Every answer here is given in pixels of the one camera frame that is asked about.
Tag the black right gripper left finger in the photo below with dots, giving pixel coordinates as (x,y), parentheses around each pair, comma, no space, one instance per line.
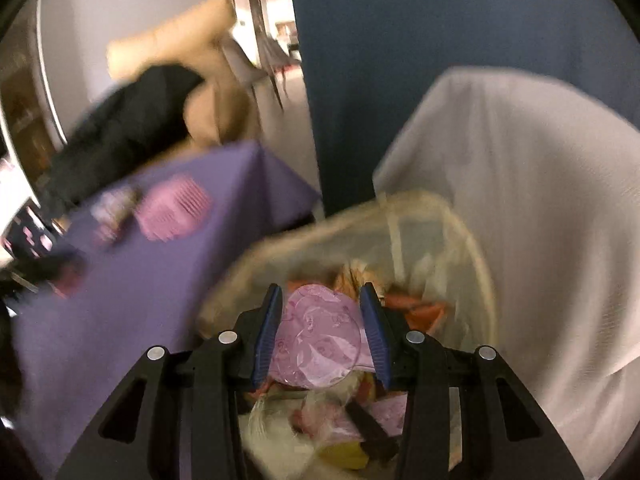
(136,432)

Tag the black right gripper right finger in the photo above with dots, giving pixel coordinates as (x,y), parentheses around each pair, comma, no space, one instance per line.
(468,416)

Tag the pink plastic spoon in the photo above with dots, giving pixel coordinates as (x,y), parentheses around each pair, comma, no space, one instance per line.
(320,339)

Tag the yellow nabati wrapper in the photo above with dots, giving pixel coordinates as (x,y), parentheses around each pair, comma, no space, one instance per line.
(348,455)

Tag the translucent trash bag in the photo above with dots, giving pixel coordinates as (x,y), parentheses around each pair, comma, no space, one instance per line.
(411,242)

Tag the orange white snack bag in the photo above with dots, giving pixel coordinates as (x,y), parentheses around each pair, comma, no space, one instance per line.
(419,315)

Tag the purple tablecloth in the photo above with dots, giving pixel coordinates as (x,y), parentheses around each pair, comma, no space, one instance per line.
(74,350)

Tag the pink plastic basket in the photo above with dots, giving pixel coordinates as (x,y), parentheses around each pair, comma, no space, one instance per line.
(172,209)

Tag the black polka dot bag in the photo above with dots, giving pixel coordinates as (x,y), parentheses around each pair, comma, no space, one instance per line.
(27,235)

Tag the white cloth covered seat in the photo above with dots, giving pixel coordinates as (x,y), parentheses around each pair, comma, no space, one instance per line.
(547,180)

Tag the black jacket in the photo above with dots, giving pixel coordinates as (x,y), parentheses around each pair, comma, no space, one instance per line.
(133,125)

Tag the beige dining chair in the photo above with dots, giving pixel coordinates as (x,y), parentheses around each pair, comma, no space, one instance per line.
(272,65)

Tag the dark blue cabinet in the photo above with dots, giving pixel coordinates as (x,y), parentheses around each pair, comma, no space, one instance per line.
(367,64)

